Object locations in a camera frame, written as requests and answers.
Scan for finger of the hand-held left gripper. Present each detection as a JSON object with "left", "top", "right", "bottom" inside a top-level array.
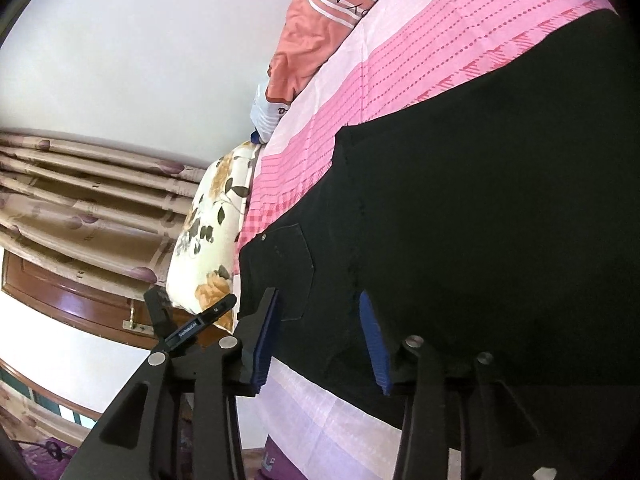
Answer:
[
  {"left": 197, "top": 294, "right": 238, "bottom": 328},
  {"left": 144, "top": 287, "right": 173, "bottom": 338}
]

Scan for brown wooden door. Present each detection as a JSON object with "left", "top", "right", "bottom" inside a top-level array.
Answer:
[{"left": 0, "top": 250, "right": 168, "bottom": 351}]

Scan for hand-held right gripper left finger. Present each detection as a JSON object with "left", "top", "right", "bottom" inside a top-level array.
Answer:
[{"left": 65, "top": 287, "right": 281, "bottom": 480}]

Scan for black pants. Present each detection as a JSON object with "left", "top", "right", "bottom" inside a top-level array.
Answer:
[{"left": 235, "top": 7, "right": 640, "bottom": 461}]

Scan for yellow floral pillow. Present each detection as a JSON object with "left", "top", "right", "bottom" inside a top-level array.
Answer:
[{"left": 165, "top": 140, "right": 263, "bottom": 333}]

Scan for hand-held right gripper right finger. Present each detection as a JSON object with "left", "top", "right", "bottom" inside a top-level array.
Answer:
[{"left": 357, "top": 290, "right": 576, "bottom": 480}]

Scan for purple printed cloth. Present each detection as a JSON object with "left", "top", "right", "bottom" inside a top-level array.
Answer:
[{"left": 262, "top": 435, "right": 306, "bottom": 480}]

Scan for orange plaid quilt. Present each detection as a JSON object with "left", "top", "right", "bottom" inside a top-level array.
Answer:
[{"left": 250, "top": 0, "right": 416, "bottom": 133}]

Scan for pink checkered bedsheet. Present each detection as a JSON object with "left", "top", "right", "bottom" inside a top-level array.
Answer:
[{"left": 232, "top": 0, "right": 621, "bottom": 480}]

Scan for beige patterned curtain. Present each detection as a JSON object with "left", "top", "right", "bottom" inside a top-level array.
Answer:
[{"left": 0, "top": 127, "right": 211, "bottom": 286}]

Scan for wooden window frame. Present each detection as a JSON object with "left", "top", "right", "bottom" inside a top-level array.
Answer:
[{"left": 0, "top": 360, "right": 103, "bottom": 423}]

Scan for metal door latch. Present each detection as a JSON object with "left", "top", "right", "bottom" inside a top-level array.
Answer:
[{"left": 122, "top": 300, "right": 153, "bottom": 333}]

